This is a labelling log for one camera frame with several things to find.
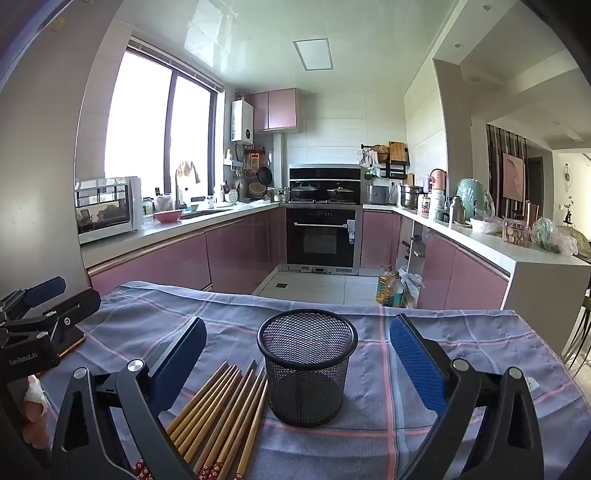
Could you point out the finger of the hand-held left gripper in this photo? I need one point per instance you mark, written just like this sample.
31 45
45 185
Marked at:
74 307
44 288

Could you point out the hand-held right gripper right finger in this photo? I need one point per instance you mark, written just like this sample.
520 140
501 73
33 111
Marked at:
415 364

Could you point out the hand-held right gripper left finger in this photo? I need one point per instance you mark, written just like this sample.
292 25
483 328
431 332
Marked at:
180 355

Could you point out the pile of bamboo chopsticks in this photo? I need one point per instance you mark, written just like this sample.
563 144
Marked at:
217 415

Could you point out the black mesh cup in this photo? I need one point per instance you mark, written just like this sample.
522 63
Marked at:
307 383

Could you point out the person's left hand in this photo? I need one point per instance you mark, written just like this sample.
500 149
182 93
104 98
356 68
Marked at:
33 408

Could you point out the dark oil bottle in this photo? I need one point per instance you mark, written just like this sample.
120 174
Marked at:
399 295

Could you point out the yellow oil bottle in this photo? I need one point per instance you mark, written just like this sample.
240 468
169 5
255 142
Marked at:
387 286

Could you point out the pink base cabinets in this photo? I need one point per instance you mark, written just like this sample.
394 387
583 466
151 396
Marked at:
184 258
457 272

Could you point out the white countertop oven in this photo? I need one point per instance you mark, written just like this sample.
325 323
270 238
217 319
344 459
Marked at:
108 212

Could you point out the blue plaid cloth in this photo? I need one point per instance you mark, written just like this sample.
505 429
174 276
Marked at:
323 452

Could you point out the pink bowl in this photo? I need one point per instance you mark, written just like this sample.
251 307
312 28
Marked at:
168 216

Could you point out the white bowl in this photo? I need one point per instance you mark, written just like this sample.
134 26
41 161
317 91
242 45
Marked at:
485 225

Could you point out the black built-in oven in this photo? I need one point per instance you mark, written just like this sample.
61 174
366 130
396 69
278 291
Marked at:
318 240

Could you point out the clear egg container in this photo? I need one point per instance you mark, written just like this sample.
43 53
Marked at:
515 230

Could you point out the steel stock pot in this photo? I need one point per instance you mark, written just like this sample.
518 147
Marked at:
410 197

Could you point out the grey rice cooker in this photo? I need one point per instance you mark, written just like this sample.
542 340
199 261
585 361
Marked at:
378 194

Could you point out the green round appliance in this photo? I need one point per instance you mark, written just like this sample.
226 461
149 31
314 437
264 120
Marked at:
473 198

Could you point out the pink kettle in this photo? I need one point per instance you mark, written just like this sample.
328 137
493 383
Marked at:
437 181

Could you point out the black lidded pot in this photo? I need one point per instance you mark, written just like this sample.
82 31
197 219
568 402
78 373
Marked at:
340 192
303 191

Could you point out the plastic bag of greens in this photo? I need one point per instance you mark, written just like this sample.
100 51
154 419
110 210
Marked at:
551 233

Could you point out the kitchen window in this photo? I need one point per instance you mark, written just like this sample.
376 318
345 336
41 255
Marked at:
138 120

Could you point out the hanging frying pan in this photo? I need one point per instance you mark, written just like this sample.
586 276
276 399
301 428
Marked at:
264 175

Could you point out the black range hood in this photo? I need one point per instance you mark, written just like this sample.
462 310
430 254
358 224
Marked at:
325 174

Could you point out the white water heater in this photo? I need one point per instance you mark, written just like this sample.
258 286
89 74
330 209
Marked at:
242 120

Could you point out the ceiling light panel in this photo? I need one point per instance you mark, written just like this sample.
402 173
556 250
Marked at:
313 54

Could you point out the wall rack with cutting boards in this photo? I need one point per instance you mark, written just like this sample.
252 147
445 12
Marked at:
390 159

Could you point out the framed wall picture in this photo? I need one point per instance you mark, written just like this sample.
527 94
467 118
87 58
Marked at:
512 177

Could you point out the pink wall cabinet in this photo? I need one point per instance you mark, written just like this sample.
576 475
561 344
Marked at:
274 110

